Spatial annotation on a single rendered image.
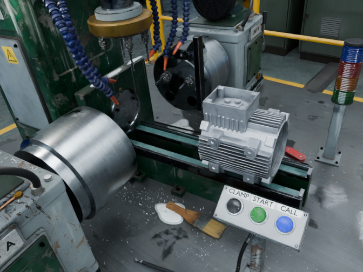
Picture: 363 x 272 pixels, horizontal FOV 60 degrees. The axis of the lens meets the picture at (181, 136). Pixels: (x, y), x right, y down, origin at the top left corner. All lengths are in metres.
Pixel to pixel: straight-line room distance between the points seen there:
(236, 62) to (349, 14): 2.62
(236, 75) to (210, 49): 0.20
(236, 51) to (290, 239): 0.84
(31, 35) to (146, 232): 0.64
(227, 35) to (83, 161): 0.78
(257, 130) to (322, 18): 3.15
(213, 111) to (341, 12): 3.12
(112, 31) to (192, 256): 0.63
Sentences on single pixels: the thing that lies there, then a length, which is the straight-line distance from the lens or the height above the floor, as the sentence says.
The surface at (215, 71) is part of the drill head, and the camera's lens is 1.16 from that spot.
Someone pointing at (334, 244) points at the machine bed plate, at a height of 0.80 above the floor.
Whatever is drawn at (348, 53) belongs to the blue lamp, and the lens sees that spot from 1.02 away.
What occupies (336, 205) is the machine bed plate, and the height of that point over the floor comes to 0.80.
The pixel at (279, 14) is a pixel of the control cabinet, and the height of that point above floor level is 0.49.
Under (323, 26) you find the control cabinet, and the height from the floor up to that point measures 0.43.
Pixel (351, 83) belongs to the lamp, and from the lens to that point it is 1.06.
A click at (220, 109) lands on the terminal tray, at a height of 1.13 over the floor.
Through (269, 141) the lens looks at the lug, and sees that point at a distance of 0.78.
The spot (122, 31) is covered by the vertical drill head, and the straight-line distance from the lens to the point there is 0.87.
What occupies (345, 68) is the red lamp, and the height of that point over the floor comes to 1.15.
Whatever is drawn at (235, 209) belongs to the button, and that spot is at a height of 1.07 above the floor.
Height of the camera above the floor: 1.55
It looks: 35 degrees down
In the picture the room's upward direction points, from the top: 6 degrees counter-clockwise
